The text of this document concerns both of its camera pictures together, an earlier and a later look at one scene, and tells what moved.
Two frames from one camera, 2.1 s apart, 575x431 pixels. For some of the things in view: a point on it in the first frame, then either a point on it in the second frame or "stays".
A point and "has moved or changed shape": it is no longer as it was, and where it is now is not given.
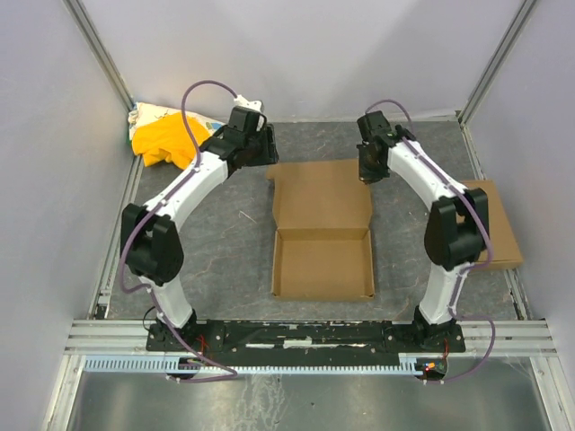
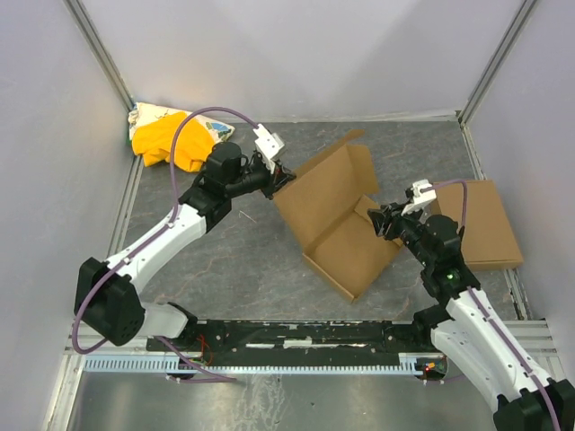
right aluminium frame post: x=493 y=65 stays
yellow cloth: x=167 y=139 stays
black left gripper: x=268 y=145 to x=273 y=180
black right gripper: x=368 y=162 to x=391 y=220
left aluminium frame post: x=87 y=28 stays
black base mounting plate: x=305 y=343 stays
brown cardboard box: x=322 y=246 has moved or changed shape
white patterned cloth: x=143 y=114 stays
